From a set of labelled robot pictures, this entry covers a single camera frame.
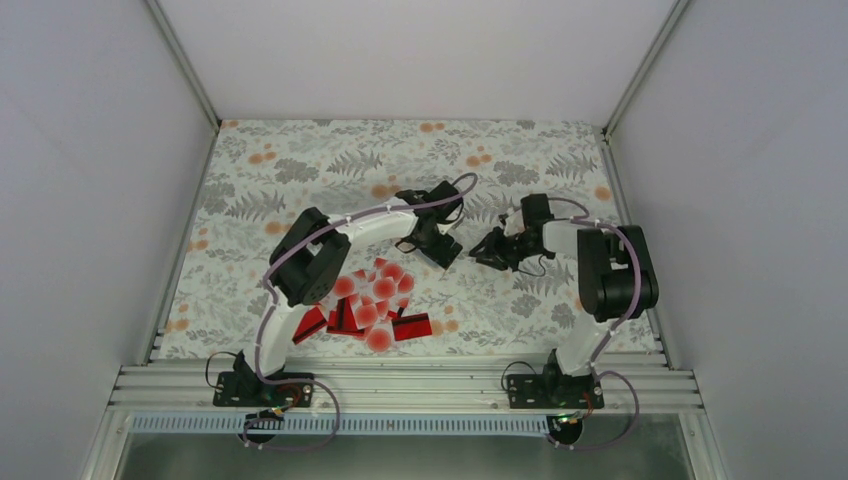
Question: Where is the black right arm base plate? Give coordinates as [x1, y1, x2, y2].
[505, 374, 605, 410]

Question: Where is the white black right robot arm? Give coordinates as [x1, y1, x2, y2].
[470, 194, 659, 407]

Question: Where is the floral patterned table mat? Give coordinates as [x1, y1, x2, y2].
[159, 120, 618, 359]

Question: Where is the slotted grey cable duct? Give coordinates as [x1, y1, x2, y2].
[129, 412, 577, 437]

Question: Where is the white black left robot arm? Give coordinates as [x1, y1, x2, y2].
[233, 181, 468, 405]

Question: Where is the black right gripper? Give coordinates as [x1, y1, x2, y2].
[470, 226, 541, 272]

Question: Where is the pile of red white cards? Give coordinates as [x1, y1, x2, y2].
[292, 258, 434, 353]

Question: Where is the aluminium rail frame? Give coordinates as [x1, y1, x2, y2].
[79, 0, 730, 480]

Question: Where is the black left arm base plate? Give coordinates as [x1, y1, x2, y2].
[212, 371, 315, 409]

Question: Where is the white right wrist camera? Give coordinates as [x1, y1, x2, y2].
[498, 209, 525, 237]

